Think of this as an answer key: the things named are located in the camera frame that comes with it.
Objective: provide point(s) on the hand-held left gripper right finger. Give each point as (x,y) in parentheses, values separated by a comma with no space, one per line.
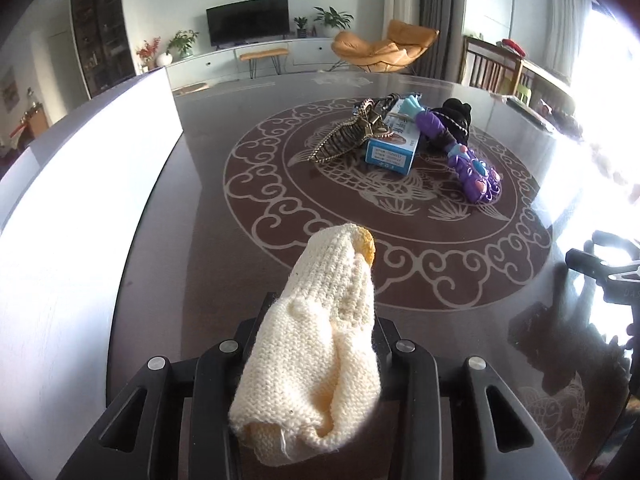
(415,385)

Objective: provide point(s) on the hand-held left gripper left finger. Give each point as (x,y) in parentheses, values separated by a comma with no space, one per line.
(215,385)

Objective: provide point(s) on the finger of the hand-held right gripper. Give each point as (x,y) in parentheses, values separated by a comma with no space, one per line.
(587,261)
(595,236)

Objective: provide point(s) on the cream knitted glove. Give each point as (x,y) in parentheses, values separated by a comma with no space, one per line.
(300,360)

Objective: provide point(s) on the large white cardboard box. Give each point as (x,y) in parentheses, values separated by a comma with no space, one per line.
(75,235)

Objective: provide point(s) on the purple toy water gun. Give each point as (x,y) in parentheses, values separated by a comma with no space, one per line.
(472,172)

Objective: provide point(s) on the yellow green stool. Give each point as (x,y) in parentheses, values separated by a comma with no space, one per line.
(523,94)

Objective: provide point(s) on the black knitted hat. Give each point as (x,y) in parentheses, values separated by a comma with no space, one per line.
(455,112)

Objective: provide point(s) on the wooden slatted chair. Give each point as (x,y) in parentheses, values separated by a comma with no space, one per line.
(487,67)

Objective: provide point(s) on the red cloth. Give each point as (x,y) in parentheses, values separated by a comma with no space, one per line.
(515,47)

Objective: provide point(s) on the blue and white carton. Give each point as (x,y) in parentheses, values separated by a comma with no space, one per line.
(392,152)

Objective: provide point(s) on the grey curtain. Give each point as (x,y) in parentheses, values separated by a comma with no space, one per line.
(440,15)

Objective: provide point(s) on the orange lounge chair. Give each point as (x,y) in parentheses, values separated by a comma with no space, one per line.
(380,50)

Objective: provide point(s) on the white television cabinet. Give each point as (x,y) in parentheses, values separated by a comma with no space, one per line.
(215,62)

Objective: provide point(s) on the white round vase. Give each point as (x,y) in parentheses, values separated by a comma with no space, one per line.
(164,60)

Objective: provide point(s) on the wooden bench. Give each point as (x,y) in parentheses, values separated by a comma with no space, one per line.
(264,53)

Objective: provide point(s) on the large leafy potted plant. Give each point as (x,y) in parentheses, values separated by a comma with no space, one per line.
(334,20)

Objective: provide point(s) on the red flower bouquet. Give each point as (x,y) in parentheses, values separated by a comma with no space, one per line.
(147,51)

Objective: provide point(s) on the small green potted plant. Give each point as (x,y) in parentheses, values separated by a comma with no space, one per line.
(301,27)

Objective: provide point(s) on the black flat television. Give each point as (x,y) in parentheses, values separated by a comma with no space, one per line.
(247,20)

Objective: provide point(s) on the dark glass display cabinet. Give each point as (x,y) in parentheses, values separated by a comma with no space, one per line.
(102,35)

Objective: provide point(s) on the framed wall painting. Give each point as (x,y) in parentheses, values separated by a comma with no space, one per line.
(7,89)

